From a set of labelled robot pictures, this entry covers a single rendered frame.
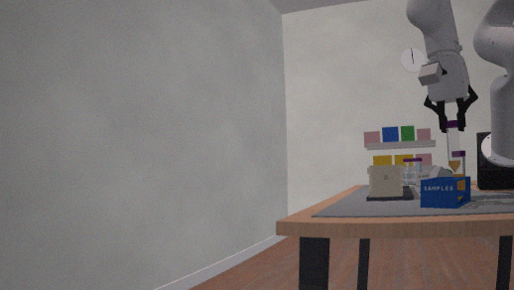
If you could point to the blue tube rack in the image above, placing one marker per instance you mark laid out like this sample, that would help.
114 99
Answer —
443 193

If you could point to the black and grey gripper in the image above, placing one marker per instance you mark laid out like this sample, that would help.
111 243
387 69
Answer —
453 85

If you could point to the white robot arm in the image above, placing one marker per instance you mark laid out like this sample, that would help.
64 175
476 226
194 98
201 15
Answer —
493 41

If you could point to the white tube rack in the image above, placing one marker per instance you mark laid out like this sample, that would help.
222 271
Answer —
419 176

